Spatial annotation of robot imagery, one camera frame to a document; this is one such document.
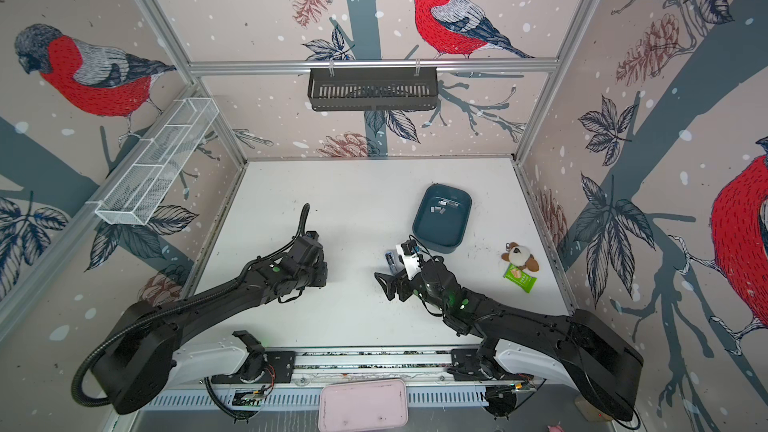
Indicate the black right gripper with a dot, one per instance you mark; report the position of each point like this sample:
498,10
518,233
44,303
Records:
392,288

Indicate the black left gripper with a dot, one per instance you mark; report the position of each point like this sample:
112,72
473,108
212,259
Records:
323,266

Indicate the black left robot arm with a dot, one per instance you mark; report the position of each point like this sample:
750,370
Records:
133,364

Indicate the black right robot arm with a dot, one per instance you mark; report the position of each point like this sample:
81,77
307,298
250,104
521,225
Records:
601,365

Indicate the teal plastic tray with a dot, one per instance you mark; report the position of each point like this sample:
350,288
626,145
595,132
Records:
442,233

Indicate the pink plastic box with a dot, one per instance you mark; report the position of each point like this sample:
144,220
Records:
363,406

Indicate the green snack packet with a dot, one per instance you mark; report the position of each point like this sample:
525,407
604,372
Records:
520,277

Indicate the brown plush dog toy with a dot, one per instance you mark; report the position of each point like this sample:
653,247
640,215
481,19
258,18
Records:
521,257

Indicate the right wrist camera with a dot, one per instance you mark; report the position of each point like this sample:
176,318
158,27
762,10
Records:
409,254

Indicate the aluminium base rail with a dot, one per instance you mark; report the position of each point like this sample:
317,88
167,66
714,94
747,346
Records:
424,370

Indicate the white mesh wall shelf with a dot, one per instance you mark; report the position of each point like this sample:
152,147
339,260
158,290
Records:
140,191

